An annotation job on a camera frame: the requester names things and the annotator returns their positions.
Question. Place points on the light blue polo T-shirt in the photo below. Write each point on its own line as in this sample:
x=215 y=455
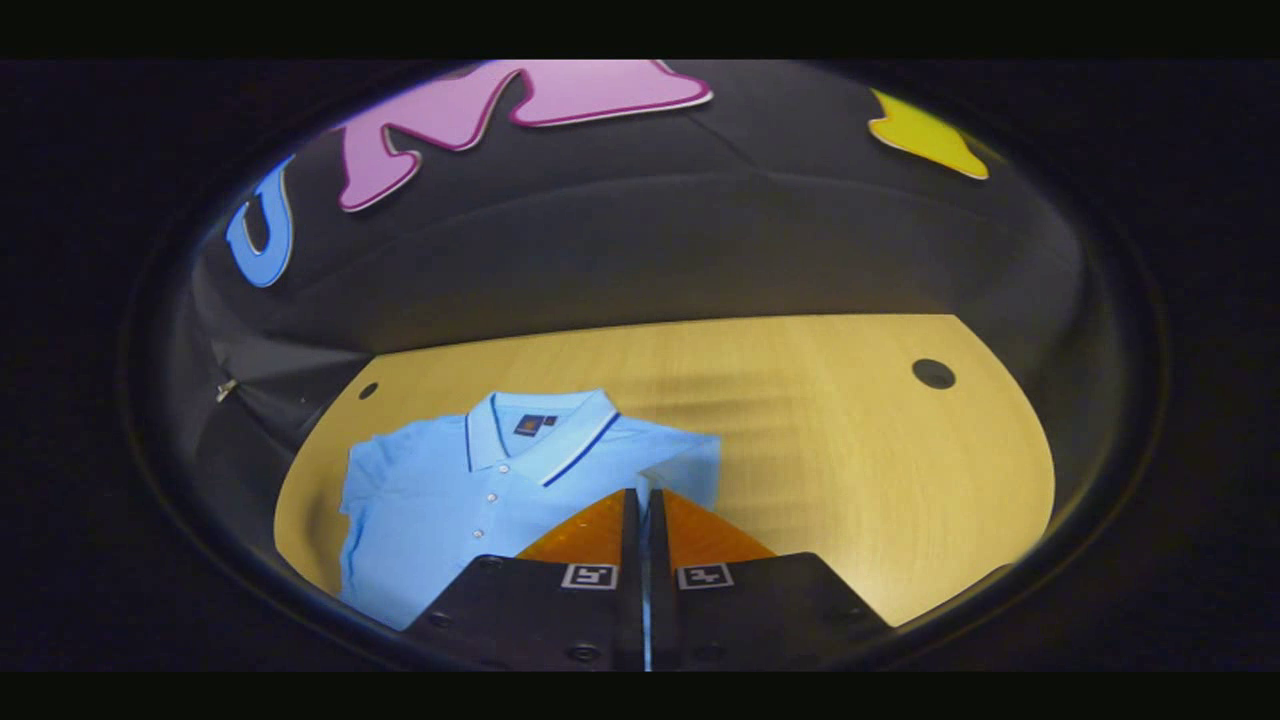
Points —
x=430 y=500

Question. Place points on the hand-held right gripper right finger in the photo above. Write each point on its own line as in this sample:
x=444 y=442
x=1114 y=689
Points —
x=662 y=600

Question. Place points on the black backdrop cloth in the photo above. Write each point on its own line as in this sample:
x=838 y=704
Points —
x=700 y=250

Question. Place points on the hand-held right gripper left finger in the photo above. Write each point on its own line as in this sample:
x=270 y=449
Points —
x=631 y=600

